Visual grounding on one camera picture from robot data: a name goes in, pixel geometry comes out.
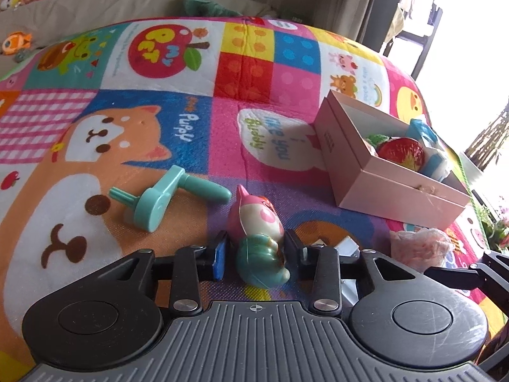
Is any potted plant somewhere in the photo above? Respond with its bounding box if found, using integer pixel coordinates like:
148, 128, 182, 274
463, 101, 509, 249

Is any orange fish plush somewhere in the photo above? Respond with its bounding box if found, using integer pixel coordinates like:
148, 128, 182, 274
1, 31, 33, 56

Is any pink cardboard box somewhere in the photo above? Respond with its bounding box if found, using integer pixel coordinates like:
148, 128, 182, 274
314, 89, 472, 222

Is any teal plastic crank toy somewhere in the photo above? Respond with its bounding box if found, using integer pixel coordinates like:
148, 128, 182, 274
108, 165, 233, 233

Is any pink teal squishy figure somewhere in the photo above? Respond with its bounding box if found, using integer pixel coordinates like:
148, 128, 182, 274
227, 184, 292, 286

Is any green crochet doll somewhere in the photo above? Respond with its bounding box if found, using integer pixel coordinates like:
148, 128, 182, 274
363, 133, 394, 155

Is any blue tissue pack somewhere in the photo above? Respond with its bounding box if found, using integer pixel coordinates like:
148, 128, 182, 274
406, 118, 453, 182

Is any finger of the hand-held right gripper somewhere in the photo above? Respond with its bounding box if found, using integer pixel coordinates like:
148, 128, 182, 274
424, 251, 509, 316

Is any crumpled clear plastic bag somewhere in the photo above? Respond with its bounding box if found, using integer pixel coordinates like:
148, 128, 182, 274
389, 228, 455, 273

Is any black chair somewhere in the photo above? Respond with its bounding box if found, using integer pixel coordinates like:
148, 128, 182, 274
387, 3, 444, 84

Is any grey curtain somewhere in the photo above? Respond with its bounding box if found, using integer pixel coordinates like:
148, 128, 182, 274
333, 0, 411, 53

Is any colourful printed blanket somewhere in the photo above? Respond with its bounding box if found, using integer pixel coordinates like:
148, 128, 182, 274
0, 16, 502, 367

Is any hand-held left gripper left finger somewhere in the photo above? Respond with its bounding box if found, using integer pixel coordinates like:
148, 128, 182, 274
115, 231, 230, 317

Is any green cloth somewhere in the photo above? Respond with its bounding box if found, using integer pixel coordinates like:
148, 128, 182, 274
182, 0, 241, 18

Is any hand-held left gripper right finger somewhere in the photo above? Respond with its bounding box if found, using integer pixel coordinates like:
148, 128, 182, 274
284, 229, 419, 318

